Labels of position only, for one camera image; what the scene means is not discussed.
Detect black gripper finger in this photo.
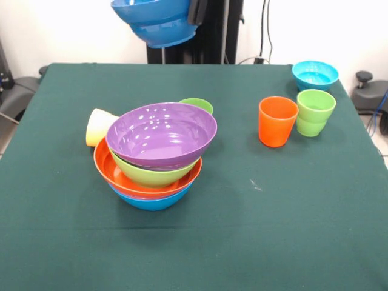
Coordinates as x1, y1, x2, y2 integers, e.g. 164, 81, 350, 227
187, 0, 208, 27

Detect dark blue small bowl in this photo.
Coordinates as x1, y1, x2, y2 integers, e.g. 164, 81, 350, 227
110, 0, 201, 49

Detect plain green cup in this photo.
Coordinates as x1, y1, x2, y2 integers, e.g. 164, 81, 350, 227
178, 98, 214, 115

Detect purple bowl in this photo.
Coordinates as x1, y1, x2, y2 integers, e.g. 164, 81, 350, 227
105, 102, 218, 170

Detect light blue small bowl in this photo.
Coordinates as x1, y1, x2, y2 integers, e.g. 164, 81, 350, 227
292, 59, 340, 92

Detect plain orange cup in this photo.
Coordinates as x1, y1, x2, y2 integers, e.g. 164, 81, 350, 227
258, 96, 299, 148

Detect ribbed yellow cup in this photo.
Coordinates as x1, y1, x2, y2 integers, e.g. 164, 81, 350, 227
85, 108, 121, 148

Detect large green bowl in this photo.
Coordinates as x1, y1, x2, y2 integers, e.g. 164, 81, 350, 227
109, 150, 202, 189

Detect wide orange bowl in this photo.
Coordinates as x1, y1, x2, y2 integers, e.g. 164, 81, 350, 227
93, 136, 203, 199

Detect large blue bowl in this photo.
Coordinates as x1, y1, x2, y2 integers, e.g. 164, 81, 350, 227
108, 181, 195, 212

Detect ribbed green cup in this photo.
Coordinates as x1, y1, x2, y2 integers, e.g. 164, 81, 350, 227
295, 89, 336, 138

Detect grey chair base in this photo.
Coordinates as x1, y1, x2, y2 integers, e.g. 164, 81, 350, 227
0, 75, 42, 116

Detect dark green table cloth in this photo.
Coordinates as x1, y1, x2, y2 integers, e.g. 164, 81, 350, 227
0, 62, 388, 291

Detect black hanging cable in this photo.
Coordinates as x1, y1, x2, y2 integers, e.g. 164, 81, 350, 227
259, 2, 266, 58
266, 2, 274, 59

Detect blue cable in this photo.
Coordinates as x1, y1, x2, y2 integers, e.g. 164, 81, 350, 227
366, 90, 388, 136

